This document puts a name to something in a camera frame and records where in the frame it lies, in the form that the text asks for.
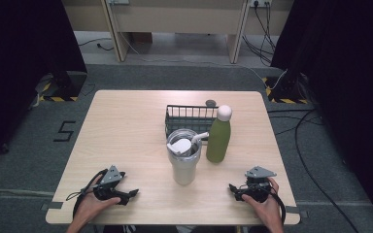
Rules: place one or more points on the person's left hand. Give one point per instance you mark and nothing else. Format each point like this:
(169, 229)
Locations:
(90, 208)

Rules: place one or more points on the white tumbler with straw lid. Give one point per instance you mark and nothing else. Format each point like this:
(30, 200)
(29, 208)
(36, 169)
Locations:
(184, 168)

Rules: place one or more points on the black curtain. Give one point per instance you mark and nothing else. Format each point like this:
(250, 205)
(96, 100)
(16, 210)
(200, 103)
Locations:
(346, 81)
(19, 64)

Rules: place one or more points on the green bottle with white cap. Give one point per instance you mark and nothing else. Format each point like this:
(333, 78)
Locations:
(218, 142)

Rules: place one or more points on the grey round table grommet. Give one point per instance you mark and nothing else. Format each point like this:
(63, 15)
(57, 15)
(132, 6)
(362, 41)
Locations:
(210, 103)

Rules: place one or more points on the grey tape strip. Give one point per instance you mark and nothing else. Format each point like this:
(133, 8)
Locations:
(54, 205)
(296, 210)

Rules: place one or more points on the white wall socket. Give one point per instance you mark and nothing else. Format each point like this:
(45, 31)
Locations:
(259, 3)

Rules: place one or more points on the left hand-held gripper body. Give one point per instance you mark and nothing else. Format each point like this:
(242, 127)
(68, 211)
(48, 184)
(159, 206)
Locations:
(110, 189)

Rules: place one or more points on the person's right hand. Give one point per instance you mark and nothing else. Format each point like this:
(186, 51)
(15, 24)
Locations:
(270, 210)

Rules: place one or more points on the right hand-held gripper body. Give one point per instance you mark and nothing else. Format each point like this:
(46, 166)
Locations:
(259, 189)

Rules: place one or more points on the beige wooden desk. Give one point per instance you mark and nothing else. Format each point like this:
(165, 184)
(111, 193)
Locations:
(181, 19)

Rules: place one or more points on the black stand base striped tape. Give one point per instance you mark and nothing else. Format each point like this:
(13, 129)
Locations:
(286, 90)
(61, 85)

